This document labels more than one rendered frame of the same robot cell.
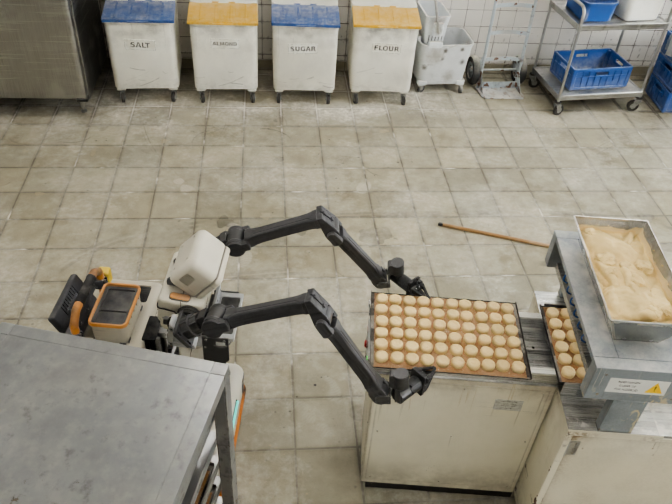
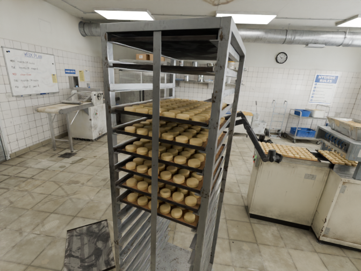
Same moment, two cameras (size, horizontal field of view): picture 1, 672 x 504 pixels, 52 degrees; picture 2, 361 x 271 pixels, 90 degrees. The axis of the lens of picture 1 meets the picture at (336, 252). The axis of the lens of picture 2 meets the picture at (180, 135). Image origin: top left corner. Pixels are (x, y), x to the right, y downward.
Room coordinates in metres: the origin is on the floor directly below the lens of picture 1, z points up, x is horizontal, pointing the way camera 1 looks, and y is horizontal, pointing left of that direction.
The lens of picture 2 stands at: (-0.35, 0.27, 1.65)
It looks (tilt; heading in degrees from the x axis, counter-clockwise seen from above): 18 degrees down; 13
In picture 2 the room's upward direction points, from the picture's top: 4 degrees clockwise
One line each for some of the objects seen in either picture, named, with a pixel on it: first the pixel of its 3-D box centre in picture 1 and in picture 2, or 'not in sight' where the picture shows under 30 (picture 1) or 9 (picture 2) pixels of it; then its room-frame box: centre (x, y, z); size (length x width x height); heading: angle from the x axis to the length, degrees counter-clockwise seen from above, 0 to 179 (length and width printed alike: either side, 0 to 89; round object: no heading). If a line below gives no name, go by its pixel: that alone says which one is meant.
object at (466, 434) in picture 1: (447, 407); (282, 186); (1.87, -0.53, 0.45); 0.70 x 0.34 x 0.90; 90
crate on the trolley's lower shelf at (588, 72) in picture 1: (590, 69); (302, 132); (5.74, -2.10, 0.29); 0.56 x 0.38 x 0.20; 105
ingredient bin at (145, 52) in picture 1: (146, 44); not in sight; (5.36, 1.68, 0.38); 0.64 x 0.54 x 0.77; 10
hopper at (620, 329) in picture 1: (624, 280); (353, 128); (1.87, -1.04, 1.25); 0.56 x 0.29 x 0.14; 0
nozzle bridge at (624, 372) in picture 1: (603, 326); (345, 150); (1.87, -1.04, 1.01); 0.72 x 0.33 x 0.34; 0
